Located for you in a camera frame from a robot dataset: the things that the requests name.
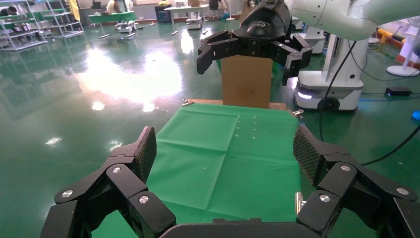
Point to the green covered table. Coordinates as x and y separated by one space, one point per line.
111 17

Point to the small brown cardboard box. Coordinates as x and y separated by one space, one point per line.
246 88

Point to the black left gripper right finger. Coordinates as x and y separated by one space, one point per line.
341 184

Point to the yellow hanging banner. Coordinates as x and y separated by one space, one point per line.
74 10

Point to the small white mobile robot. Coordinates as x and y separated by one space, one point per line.
193 22
126 27

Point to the person in white shirt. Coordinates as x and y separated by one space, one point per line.
113 6

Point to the blue round floor object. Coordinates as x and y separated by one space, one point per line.
416 115

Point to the person with black hair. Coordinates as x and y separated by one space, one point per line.
10 11

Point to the black power adapter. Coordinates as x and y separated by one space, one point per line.
398 91

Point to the green table cloth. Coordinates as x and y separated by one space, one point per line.
213 148

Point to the yellow orange floor barrier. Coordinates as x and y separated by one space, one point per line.
385 34

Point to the white metal storage rack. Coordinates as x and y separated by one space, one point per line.
26 45
70 34

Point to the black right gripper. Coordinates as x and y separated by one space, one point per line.
262 24

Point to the black bin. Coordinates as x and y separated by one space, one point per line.
163 14

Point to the white pedestal fan stand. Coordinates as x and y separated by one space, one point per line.
402 70

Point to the white office desk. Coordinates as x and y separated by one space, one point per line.
183 8

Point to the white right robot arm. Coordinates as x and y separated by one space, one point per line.
328 16

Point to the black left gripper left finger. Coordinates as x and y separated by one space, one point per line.
128 184

